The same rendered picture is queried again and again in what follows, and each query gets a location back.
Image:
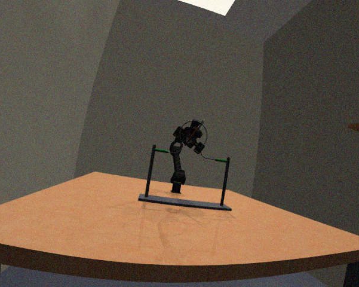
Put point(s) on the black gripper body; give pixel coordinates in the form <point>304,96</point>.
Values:
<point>197,149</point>

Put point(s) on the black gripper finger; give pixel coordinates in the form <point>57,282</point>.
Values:
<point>191,143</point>
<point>185,138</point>

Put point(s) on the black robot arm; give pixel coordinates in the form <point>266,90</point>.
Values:
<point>179,174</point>

